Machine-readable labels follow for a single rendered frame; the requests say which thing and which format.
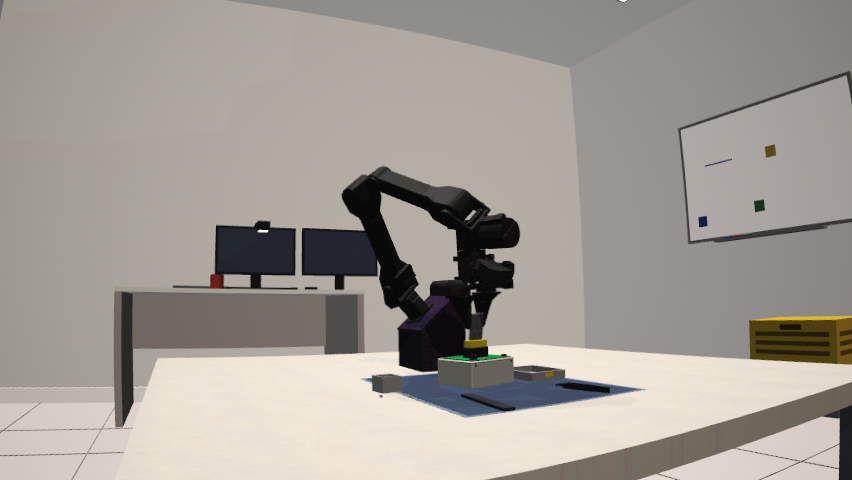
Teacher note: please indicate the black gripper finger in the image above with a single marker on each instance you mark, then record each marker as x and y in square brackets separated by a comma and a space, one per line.
[482, 302]
[463, 306]

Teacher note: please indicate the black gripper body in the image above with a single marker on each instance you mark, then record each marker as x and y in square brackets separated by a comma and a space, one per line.
[459, 286]

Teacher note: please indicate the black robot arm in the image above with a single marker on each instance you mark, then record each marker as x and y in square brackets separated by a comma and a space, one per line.
[447, 205]

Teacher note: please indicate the green circuit board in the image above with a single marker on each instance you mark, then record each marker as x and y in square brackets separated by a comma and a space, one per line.
[460, 357]

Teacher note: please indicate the blue-grey flat mat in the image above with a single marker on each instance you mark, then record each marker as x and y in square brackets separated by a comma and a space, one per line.
[521, 394]

